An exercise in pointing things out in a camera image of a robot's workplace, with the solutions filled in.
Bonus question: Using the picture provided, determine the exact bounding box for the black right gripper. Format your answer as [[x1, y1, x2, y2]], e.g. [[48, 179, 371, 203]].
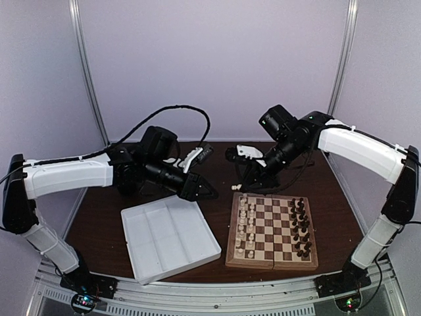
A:
[[239, 136, 307, 193]]

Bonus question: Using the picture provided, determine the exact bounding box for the right aluminium corner post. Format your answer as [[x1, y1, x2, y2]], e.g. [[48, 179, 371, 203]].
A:
[[328, 0, 359, 115]]

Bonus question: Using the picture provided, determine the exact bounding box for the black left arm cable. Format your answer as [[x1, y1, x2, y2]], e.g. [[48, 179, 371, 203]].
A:
[[0, 104, 211, 185]]

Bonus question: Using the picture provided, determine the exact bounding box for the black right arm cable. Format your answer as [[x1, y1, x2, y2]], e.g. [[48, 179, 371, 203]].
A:
[[358, 223, 421, 294]]

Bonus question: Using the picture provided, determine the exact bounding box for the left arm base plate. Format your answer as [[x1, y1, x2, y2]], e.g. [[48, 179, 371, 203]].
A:
[[60, 274, 118, 299]]

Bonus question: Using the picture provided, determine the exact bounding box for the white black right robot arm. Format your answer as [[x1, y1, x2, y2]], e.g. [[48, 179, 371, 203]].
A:
[[234, 105, 420, 291]]

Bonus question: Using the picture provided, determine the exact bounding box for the wooden chess board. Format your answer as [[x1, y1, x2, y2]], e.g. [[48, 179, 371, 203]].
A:
[[225, 193, 318, 271]]

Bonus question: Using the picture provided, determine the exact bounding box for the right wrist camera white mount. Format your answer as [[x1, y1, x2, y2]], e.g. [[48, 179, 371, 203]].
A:
[[225, 144, 266, 167]]

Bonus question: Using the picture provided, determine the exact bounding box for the dark blue cup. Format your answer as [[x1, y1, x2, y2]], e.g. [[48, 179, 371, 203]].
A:
[[116, 181, 137, 196]]

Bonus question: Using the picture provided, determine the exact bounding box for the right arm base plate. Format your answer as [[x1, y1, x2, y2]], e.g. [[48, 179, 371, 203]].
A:
[[314, 272, 372, 298]]

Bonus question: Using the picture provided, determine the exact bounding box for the aluminium front frame rail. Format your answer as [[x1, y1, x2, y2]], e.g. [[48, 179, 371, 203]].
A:
[[23, 259, 409, 315]]

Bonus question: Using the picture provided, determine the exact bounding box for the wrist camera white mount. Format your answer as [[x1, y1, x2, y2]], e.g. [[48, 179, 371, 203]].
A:
[[182, 144, 214, 173], [225, 144, 266, 167]]

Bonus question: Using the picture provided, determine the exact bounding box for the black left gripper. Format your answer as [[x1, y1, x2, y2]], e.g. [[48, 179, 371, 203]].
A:
[[145, 157, 220, 202]]

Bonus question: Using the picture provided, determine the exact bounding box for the aluminium corner post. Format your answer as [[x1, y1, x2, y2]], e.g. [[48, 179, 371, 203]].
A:
[[68, 0, 109, 145], [328, 0, 359, 115]]

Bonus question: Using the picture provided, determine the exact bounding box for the left aluminium corner post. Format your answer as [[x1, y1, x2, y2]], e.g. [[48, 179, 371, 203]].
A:
[[68, 0, 109, 145]]

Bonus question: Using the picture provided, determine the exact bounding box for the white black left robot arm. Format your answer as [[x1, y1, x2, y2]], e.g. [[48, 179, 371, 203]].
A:
[[3, 126, 218, 292]]

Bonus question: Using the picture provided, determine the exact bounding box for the white compartment tray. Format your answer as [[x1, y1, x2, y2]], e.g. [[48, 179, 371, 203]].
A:
[[120, 196, 222, 285]]

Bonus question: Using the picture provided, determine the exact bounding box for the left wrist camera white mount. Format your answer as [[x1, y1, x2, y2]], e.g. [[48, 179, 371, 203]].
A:
[[182, 144, 214, 173]]

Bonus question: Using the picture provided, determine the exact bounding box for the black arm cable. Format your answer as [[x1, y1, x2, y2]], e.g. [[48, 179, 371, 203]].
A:
[[358, 223, 421, 294], [0, 104, 211, 185]]

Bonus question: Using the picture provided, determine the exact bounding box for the row of dark chess pieces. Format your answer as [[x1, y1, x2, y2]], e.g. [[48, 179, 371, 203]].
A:
[[288, 197, 312, 261]]

